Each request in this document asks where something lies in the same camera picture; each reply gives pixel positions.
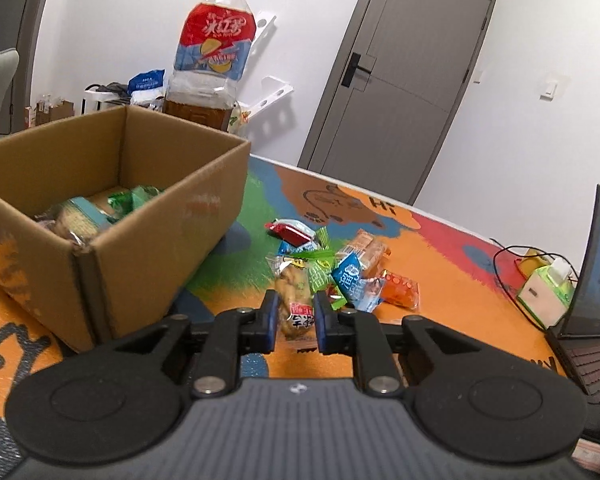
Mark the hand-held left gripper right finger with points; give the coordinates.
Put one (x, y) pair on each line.
(324, 325)

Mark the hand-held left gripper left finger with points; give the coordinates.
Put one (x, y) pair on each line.
(269, 325)

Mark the yellowish snack packet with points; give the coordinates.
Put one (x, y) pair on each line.
(295, 290)

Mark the blue snack packet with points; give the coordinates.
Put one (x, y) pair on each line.
(355, 282)

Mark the orange red snack packet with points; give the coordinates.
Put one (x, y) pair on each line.
(402, 290)

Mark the tan clear snack packet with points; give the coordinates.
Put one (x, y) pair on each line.
(370, 250)

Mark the red candy packet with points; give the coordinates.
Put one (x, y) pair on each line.
(292, 232)

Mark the brown cardboard box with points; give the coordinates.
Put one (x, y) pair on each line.
(130, 270)

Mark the dark green snack packet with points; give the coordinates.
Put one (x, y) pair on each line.
(130, 200)

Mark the cracker packet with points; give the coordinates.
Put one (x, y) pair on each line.
(80, 220)

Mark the colourful cartoon table mat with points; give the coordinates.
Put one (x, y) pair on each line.
(430, 260)

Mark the grey room door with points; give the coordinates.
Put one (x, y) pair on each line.
(395, 125)

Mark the yellow small box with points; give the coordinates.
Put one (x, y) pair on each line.
(530, 262)

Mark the green white tissue box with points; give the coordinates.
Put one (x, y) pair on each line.
(540, 297)

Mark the white perforated rack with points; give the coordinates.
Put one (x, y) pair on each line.
(279, 89)

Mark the blue white bag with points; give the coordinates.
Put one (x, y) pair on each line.
(147, 85)

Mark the black laptop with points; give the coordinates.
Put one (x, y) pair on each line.
(595, 285)

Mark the large iced tea bottle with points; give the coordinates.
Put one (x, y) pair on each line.
(215, 50)

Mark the black shoe rack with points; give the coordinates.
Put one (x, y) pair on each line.
(97, 102)

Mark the dark clothing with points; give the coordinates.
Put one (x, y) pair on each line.
(116, 89)

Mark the small cardboard box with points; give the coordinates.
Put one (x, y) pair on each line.
(60, 112)

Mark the dark grey doorway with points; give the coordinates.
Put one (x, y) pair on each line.
(10, 10)

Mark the small white wall switch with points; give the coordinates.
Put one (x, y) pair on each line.
(478, 76)

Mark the white light switch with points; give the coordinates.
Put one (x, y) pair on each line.
(554, 88)

